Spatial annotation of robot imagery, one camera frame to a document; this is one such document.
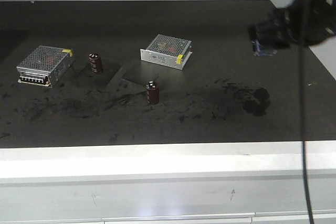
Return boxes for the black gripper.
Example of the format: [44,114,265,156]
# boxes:
[248,8,299,49]

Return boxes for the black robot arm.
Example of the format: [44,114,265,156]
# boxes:
[248,0,335,51]

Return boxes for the labelled metal mesh power supply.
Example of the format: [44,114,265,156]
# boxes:
[140,34,192,70]

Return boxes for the brown capacitor front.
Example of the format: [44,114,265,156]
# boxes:
[146,81,160,105]

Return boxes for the brown capacitor near button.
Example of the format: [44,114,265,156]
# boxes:
[88,53,103,74]

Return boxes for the small metal mesh power supply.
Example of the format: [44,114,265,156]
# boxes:
[16,46,76,88]

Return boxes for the black hanging cable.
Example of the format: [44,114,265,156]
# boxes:
[298,0,315,224]

